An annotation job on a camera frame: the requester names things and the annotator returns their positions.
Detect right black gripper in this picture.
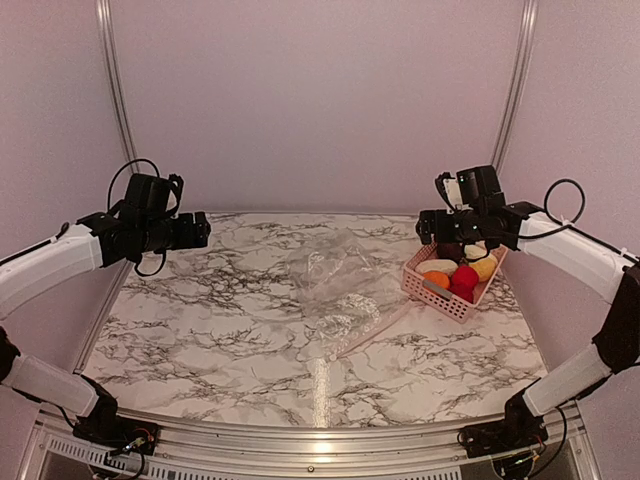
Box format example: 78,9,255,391
417,208,485,244

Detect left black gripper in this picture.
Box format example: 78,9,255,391
139,211,210,253

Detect dark maroon toy food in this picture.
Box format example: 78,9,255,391
436,243,464,263

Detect pink plastic basket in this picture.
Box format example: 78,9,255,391
401,244,507,323

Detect clear zip top bag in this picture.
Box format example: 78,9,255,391
286,230,410,361

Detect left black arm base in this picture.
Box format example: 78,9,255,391
73,415,160,456

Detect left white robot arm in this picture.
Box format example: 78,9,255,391
1,212,211,445

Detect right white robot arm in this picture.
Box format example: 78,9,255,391
416,202,639,448

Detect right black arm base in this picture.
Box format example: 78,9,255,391
457,420,548,458

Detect white toy bun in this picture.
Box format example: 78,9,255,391
415,258,458,276

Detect white long toy vegetable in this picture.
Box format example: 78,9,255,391
464,242,488,260

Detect orange toy fruit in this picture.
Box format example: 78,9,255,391
423,270,450,290

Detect bright red toy fruit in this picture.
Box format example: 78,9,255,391
450,265,479,290

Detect yellow toy fruit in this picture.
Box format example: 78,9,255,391
469,254,498,283

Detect dark red toy fruit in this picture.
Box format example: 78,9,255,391
449,285,474,303

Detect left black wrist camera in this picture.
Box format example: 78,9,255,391
121,173,184,219

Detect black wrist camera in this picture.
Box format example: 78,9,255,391
121,173,184,219
435,165,506,213

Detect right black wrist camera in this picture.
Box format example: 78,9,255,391
435,165,506,213

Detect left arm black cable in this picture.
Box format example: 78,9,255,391
107,158,169,277

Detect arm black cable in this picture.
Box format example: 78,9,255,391
107,158,169,277
543,178,640,261

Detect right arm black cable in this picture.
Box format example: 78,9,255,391
543,178,640,261

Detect right aluminium frame post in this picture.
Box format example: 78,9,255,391
491,0,539,174

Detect aluminium frame post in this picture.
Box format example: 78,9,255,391
491,0,539,174
96,0,137,161

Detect front aluminium frame rail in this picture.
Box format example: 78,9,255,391
16,404,602,479

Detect left aluminium frame post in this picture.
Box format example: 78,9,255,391
96,0,137,161

